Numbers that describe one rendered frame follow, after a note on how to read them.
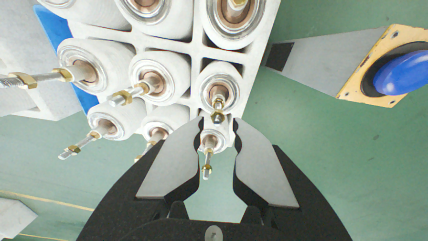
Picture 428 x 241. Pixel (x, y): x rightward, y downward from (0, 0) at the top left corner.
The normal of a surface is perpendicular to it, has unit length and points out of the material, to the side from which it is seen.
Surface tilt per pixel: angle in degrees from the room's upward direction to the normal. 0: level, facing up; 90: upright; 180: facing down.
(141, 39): 0
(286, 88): 0
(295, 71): 90
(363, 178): 0
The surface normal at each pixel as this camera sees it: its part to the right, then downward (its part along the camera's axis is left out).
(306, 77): -0.99, -0.16
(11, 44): 0.99, 0.16
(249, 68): -0.05, 0.52
